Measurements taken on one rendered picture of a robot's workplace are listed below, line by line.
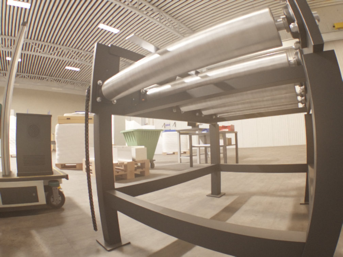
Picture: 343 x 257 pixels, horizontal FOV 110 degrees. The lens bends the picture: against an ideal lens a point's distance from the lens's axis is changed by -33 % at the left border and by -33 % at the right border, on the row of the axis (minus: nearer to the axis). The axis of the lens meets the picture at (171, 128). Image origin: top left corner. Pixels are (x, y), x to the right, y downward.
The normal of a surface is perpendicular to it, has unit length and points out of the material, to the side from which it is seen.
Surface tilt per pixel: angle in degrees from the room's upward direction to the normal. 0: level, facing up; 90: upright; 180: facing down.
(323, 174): 90
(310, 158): 90
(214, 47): 132
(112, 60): 90
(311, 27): 90
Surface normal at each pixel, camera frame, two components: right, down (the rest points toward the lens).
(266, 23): -0.62, 0.31
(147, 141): 0.63, 0.10
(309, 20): -0.67, -0.03
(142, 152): 0.77, -0.08
